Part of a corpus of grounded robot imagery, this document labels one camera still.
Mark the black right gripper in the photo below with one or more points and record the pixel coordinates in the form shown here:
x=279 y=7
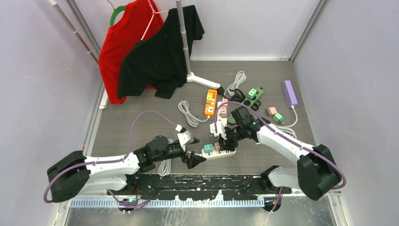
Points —
x=227 y=144

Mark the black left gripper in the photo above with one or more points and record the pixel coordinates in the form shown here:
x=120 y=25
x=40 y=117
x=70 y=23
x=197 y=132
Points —
x=194 y=159

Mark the pink plug adapter strip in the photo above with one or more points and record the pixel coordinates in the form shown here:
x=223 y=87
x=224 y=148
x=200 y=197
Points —
x=217 y=147

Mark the teal plug adapter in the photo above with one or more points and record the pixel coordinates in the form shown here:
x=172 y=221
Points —
x=208 y=148

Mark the pink plug adapter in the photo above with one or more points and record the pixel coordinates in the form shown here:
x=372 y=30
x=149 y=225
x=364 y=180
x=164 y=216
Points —
x=271 y=111

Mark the purple power strip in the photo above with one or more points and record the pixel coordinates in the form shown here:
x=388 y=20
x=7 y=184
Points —
x=289 y=94

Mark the white power strip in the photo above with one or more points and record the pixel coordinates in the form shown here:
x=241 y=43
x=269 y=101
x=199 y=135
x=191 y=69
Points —
x=222 y=113
x=217 y=154

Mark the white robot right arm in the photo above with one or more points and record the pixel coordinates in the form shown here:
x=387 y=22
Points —
x=315 y=172

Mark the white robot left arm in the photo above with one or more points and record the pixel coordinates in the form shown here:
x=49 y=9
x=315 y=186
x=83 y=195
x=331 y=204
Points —
x=76 y=173

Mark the light green plug adapter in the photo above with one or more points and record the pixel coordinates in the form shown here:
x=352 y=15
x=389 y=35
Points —
x=252 y=93

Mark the dark green power strip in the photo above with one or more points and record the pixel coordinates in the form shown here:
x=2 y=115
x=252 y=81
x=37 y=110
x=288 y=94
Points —
x=240 y=97

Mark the orange power strip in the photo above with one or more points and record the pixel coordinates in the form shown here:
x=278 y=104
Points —
x=210 y=106

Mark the black t-shirt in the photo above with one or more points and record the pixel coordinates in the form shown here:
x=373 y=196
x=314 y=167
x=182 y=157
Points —
x=158 y=61

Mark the red t-shirt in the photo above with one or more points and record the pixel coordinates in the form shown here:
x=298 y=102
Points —
x=120 y=40

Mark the pink clothes hanger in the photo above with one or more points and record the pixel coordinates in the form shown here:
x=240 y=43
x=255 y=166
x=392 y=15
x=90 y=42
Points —
x=154 y=12

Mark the green clothes hanger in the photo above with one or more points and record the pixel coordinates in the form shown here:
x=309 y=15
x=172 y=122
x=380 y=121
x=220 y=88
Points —
x=116 y=12

